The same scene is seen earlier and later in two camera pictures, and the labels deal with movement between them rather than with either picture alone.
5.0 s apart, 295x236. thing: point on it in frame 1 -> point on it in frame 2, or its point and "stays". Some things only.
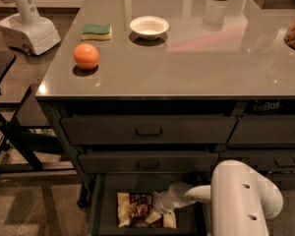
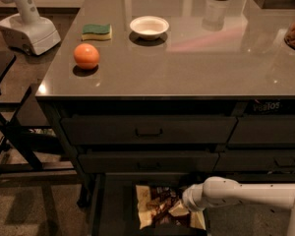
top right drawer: [268, 132] stays
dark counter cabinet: [178, 80] stays
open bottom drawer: [194, 219] stays
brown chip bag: [133, 208] -> [152, 206]
